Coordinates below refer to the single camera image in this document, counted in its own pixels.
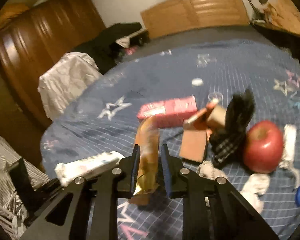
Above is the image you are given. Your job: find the wooden slatted headboard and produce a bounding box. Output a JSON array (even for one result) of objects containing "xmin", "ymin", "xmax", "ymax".
[{"xmin": 141, "ymin": 0, "xmax": 249, "ymax": 38}]

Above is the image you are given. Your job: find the white red paper package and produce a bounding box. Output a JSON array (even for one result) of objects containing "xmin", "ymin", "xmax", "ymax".
[{"xmin": 55, "ymin": 151, "xmax": 124, "ymax": 187}]

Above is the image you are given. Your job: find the red pink box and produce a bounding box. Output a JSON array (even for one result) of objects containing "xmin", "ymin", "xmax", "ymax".
[{"xmin": 136, "ymin": 95, "xmax": 198, "ymax": 128}]

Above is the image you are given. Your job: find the black clothes pile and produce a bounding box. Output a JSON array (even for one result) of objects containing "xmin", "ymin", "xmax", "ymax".
[{"xmin": 70, "ymin": 22, "xmax": 142, "ymax": 74}]

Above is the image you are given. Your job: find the blue checked star bedspread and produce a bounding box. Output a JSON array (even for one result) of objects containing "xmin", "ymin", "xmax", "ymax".
[{"xmin": 41, "ymin": 40, "xmax": 300, "ymax": 239}]

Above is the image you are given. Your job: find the brown wooden wardrobe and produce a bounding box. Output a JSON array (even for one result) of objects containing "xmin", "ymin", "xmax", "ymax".
[{"xmin": 0, "ymin": 0, "xmax": 106, "ymax": 166}]

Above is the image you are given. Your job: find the gold brown cardboard box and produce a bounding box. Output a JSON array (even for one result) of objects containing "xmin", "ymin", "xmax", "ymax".
[{"xmin": 129, "ymin": 116, "xmax": 159, "ymax": 206}]

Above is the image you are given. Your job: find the brown open cardboard box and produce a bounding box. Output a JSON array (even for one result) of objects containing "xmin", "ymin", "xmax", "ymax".
[{"xmin": 179, "ymin": 98, "xmax": 226, "ymax": 163}]

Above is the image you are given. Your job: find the black checked sock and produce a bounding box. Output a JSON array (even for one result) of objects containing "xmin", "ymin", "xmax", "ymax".
[{"xmin": 209, "ymin": 88, "xmax": 255, "ymax": 168}]

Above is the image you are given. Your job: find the black desk lamp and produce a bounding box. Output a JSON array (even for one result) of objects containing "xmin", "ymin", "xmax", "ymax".
[{"xmin": 247, "ymin": 0, "xmax": 268, "ymax": 23}]

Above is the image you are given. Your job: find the small white cap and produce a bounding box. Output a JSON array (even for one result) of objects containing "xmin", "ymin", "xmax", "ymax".
[{"xmin": 191, "ymin": 78, "xmax": 203, "ymax": 87}]

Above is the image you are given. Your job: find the white crumpled cloth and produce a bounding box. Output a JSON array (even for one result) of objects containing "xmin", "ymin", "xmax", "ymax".
[{"xmin": 38, "ymin": 52, "xmax": 103, "ymax": 120}]

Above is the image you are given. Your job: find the red apple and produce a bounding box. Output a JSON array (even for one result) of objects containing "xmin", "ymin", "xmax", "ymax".
[{"xmin": 243, "ymin": 120, "xmax": 283, "ymax": 174}]

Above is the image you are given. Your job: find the dark wooden desk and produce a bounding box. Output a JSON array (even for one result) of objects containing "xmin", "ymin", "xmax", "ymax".
[{"xmin": 250, "ymin": 21, "xmax": 300, "ymax": 63}]

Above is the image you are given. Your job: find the small white sock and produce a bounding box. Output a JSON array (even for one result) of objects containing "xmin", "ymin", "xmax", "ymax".
[{"xmin": 279, "ymin": 124, "xmax": 300, "ymax": 189}]

